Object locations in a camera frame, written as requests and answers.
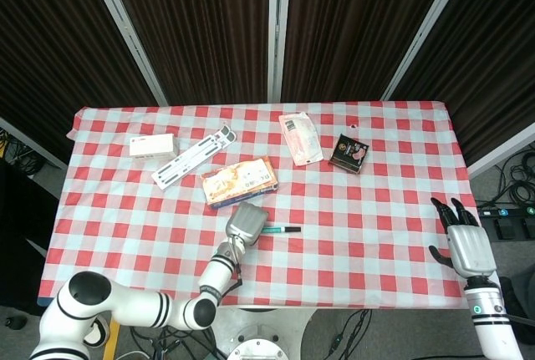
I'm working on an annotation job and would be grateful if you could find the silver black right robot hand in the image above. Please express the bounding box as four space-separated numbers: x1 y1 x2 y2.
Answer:
429 196 497 281

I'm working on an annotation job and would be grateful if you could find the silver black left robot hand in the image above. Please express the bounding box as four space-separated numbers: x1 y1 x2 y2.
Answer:
225 202 269 261

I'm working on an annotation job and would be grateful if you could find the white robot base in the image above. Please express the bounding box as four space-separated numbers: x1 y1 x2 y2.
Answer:
215 305 321 360

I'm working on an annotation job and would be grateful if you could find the orange biscuit box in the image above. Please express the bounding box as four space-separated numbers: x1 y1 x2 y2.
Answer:
201 156 279 210

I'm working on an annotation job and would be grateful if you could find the white folding laptop stand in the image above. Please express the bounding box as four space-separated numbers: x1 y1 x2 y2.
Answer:
150 124 237 191

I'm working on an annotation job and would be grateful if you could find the red white checkered tablecloth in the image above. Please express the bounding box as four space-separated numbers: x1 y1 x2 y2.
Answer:
36 100 488 309

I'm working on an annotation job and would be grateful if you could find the pink plastic packet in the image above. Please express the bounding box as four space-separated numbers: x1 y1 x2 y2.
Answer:
278 112 324 167

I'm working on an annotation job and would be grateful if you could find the white cardboard box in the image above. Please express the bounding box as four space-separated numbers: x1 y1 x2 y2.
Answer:
128 134 180 161

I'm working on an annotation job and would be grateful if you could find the black snack box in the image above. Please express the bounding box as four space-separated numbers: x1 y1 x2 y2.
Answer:
328 133 370 175

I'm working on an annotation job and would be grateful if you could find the dark brown ribbed panel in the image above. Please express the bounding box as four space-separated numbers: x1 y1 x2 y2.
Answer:
104 0 273 107
0 0 162 165
395 0 535 167
282 0 456 104

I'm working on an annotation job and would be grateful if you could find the black floor cable bundle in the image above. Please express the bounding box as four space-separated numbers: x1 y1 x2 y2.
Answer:
495 149 535 207

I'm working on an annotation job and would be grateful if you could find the white partition post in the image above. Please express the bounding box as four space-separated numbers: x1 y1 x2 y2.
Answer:
82 0 169 107
267 0 293 104
0 116 69 170
466 129 535 178
381 0 466 103

